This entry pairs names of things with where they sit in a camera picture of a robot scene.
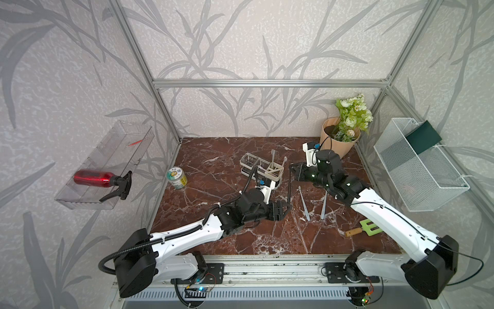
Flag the black toothbrush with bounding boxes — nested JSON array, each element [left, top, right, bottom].
[[287, 165, 292, 205]]

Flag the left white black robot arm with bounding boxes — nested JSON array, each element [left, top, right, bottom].
[[98, 186, 292, 298]]

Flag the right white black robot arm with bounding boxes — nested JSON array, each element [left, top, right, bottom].
[[290, 142, 461, 299]]

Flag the blue grey toothbrush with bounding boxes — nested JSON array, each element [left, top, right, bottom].
[[320, 192, 328, 220]]

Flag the beige ribbed flower pot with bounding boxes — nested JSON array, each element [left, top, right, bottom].
[[319, 117, 361, 158]]

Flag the green white artificial flowers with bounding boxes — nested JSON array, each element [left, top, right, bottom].
[[331, 93, 374, 142]]

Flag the green toy garden fork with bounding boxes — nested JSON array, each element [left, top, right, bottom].
[[345, 219, 383, 238]]

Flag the small green tin can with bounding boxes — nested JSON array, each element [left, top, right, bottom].
[[166, 167, 188, 189]]

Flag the red spray bottle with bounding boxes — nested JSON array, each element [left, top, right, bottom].
[[73, 169, 133, 202]]

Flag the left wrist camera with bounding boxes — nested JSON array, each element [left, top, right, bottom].
[[257, 179, 276, 204]]

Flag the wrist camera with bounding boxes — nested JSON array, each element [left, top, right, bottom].
[[257, 179, 276, 204], [302, 142, 320, 167]]

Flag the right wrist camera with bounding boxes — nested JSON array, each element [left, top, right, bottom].
[[302, 142, 320, 167]]

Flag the aluminium mounting rail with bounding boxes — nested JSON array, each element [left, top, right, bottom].
[[150, 251, 417, 286]]

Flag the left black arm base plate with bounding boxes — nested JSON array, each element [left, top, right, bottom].
[[177, 263, 225, 285]]

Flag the white wire mesh basket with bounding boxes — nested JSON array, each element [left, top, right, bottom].
[[374, 118, 470, 212]]

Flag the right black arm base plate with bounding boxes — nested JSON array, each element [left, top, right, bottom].
[[322, 262, 381, 284]]

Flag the aluminium frame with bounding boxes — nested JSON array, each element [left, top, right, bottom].
[[107, 0, 494, 225]]

